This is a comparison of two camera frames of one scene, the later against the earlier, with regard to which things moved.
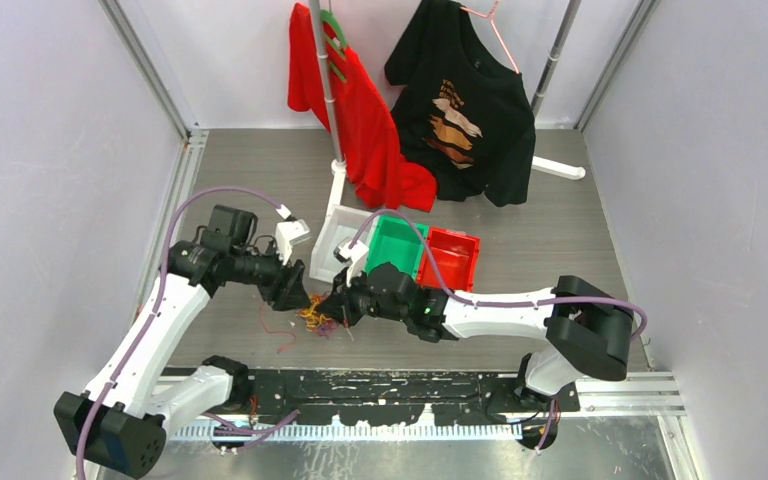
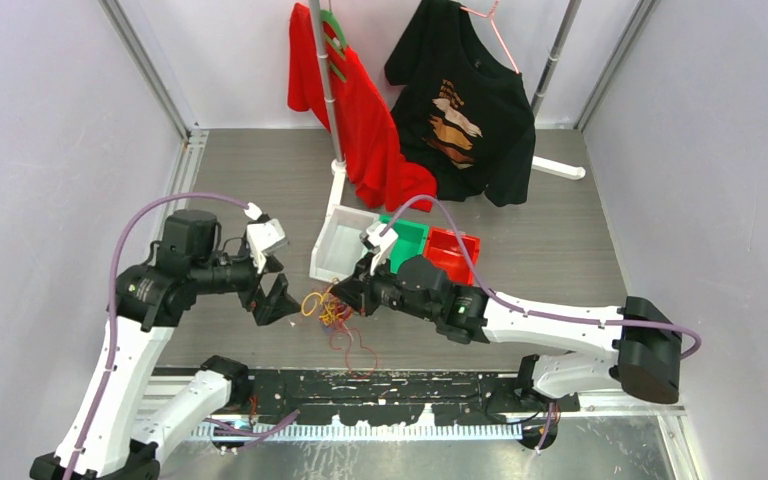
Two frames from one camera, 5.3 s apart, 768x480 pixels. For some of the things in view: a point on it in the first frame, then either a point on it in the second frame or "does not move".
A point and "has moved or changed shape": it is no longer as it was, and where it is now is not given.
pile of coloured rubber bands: [276, 331] to [348, 343]
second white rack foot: [569, 171] does not move
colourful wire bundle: [316, 321] has moved or changed shape
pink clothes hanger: [489, 15] does not move
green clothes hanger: [329, 17] does not move
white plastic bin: [341, 222] does not move
